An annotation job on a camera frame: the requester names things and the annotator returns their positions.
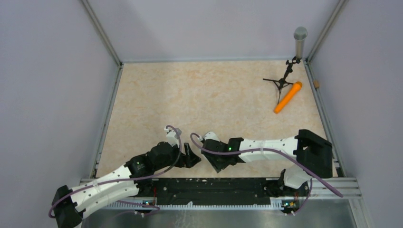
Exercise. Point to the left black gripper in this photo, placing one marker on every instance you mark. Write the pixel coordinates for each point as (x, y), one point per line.
(187, 160)

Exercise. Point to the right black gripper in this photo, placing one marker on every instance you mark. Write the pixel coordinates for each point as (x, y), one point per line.
(218, 166)

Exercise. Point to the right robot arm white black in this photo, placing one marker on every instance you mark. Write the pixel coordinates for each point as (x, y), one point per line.
(311, 155)

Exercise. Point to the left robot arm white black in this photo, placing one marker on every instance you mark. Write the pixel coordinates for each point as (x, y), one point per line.
(70, 206)

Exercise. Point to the black mini tripod stand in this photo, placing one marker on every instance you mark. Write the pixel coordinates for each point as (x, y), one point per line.
(282, 82)

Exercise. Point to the orange toy microphone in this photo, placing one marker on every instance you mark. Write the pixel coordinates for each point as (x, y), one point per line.
(296, 87)

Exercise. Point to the small tan block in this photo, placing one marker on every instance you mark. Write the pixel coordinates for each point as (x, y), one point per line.
(316, 84)

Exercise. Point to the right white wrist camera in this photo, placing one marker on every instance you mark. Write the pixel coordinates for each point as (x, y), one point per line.
(208, 135)

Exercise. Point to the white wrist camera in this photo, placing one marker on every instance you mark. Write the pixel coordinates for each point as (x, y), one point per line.
(173, 135)
(208, 135)

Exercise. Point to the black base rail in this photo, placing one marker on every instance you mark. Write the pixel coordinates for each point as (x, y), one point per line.
(218, 191)

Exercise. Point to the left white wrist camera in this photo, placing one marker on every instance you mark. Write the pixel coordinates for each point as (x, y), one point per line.
(173, 135)

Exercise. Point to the grey metal cylinder post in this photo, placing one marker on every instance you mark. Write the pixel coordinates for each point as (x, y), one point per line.
(300, 34)

